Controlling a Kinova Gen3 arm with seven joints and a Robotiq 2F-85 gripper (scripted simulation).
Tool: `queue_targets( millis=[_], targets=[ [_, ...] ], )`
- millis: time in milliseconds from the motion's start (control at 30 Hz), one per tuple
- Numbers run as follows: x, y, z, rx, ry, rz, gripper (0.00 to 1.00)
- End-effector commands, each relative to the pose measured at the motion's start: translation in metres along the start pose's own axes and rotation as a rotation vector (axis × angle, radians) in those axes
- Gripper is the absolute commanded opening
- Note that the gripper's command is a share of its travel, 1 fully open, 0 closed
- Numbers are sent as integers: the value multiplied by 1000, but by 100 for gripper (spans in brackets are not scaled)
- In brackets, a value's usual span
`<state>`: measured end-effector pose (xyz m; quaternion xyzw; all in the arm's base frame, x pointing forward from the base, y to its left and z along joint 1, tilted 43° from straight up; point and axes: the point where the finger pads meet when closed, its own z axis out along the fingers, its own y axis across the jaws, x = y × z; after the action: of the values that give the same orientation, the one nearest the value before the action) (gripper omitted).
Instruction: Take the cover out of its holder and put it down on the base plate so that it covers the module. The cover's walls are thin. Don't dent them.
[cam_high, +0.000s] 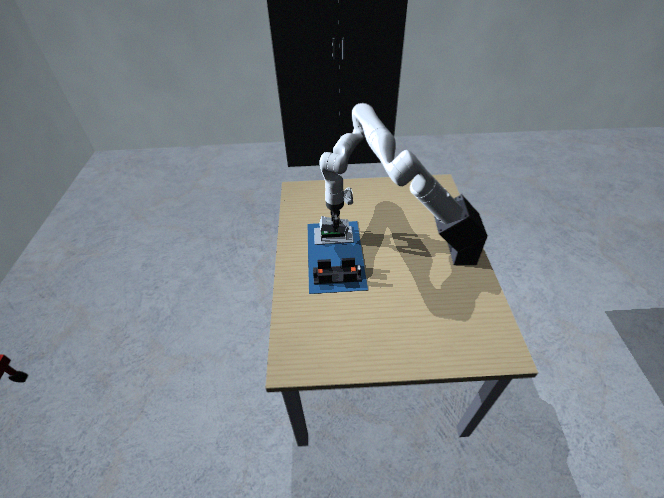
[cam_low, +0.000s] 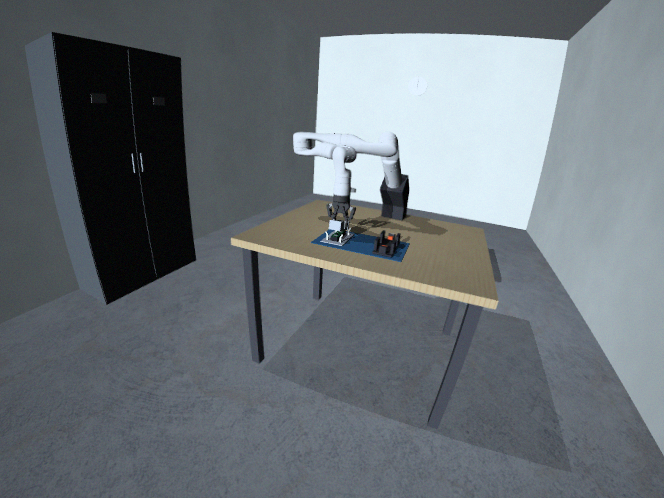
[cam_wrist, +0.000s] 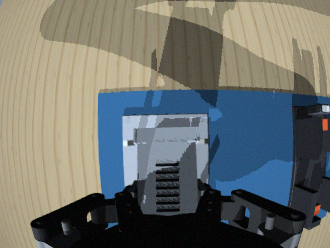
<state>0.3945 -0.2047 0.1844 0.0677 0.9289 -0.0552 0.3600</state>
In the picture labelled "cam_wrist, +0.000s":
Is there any blue flat plate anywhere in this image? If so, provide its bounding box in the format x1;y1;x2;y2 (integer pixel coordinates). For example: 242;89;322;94
98;90;330;230

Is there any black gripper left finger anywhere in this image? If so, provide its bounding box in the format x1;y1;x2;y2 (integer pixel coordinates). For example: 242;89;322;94
30;180;151;248

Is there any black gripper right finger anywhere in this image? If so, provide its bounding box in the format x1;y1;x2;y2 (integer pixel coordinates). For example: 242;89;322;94
189;179;306;248

